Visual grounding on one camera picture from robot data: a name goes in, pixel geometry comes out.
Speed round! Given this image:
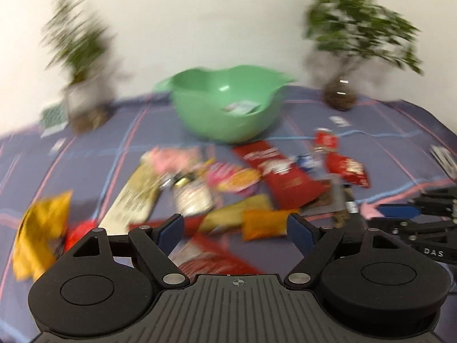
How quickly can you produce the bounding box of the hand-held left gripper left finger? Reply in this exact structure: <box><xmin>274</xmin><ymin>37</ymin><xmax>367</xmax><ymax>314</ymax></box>
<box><xmin>73</xmin><ymin>214</ymin><xmax>190</xmax><ymax>290</ymax></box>

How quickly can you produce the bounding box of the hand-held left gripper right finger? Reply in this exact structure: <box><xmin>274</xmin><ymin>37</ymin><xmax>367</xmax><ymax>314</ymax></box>
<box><xmin>284</xmin><ymin>212</ymin><xmax>411</xmax><ymax>290</ymax></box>

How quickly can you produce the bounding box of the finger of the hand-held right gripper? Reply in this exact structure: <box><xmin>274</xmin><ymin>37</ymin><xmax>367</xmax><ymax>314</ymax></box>
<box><xmin>367</xmin><ymin>219</ymin><xmax>457</xmax><ymax>238</ymax></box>
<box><xmin>368</xmin><ymin>185</ymin><xmax>457</xmax><ymax>219</ymax></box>

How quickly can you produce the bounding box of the orange snack packet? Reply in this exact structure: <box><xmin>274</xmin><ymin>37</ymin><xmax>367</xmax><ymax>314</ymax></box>
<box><xmin>243</xmin><ymin>208</ymin><xmax>291</xmax><ymax>241</ymax></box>

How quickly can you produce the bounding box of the small red white snack packet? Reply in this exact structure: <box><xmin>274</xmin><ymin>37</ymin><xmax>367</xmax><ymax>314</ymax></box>
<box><xmin>326</xmin><ymin>152</ymin><xmax>370</xmax><ymax>188</ymax></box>

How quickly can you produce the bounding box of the blue white candy packet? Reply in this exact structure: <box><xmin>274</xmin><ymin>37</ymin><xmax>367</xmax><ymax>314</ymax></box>
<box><xmin>291</xmin><ymin>153</ymin><xmax>322</xmax><ymax>172</ymax></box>

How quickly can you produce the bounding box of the green plastic bowl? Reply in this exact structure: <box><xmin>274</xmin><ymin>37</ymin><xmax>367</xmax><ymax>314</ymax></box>
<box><xmin>153</xmin><ymin>65</ymin><xmax>297</xmax><ymax>144</ymax></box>

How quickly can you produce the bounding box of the silver white snack packet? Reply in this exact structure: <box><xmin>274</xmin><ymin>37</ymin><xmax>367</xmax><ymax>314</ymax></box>
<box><xmin>162</xmin><ymin>171</ymin><xmax>215</xmax><ymax>217</ymax></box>

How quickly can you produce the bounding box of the dark brown snack packet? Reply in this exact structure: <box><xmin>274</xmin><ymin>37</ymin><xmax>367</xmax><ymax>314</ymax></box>
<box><xmin>303</xmin><ymin>175</ymin><xmax>354</xmax><ymax>227</ymax></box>

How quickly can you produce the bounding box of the red white striped snack packet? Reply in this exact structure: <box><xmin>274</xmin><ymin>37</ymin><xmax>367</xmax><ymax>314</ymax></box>
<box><xmin>130</xmin><ymin>218</ymin><xmax>265</xmax><ymax>276</ymax></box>

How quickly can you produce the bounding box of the large red snack packet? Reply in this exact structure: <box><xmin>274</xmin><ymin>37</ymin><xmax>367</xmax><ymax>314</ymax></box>
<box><xmin>232</xmin><ymin>141</ymin><xmax>325</xmax><ymax>210</ymax></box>

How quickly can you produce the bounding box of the long beige snack packet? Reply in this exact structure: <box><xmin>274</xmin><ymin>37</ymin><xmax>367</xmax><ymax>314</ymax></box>
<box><xmin>98</xmin><ymin>153</ymin><xmax>161</xmax><ymax>233</ymax></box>

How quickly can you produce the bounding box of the striped white card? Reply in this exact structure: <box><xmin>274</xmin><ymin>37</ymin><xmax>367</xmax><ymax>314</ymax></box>
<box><xmin>430</xmin><ymin>145</ymin><xmax>457</xmax><ymax>179</ymax></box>

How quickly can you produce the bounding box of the round pink yellow snack packet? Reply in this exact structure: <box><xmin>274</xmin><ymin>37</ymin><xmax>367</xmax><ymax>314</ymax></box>
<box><xmin>205</xmin><ymin>161</ymin><xmax>263</xmax><ymax>195</ymax></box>

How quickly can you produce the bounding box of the red-orange snack packet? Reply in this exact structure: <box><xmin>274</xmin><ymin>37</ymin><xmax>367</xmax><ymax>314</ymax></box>
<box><xmin>62</xmin><ymin>220</ymin><xmax>97</xmax><ymax>254</ymax></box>

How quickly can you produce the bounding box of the tiny red snack packet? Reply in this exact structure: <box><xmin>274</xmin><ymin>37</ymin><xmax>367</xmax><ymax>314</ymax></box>
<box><xmin>313</xmin><ymin>129</ymin><xmax>339</xmax><ymax>152</ymax></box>

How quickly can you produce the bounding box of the blue plaid tablecloth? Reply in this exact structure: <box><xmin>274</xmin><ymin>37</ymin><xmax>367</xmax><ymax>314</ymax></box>
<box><xmin>0</xmin><ymin>89</ymin><xmax>457</xmax><ymax>343</ymax></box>

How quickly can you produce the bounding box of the leafy plant in glass vase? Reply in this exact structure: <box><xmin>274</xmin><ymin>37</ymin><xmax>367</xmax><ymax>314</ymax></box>
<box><xmin>300</xmin><ymin>0</ymin><xmax>425</xmax><ymax>112</ymax></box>

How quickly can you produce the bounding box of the crinkled yellow snack packet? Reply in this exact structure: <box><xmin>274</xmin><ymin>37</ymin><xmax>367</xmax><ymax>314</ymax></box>
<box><xmin>12</xmin><ymin>190</ymin><xmax>74</xmax><ymax>281</ymax></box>

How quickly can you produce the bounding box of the potted plant in white pot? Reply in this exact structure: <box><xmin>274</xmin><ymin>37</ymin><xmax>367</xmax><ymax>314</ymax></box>
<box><xmin>39</xmin><ymin>0</ymin><xmax>122</xmax><ymax>134</ymax></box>

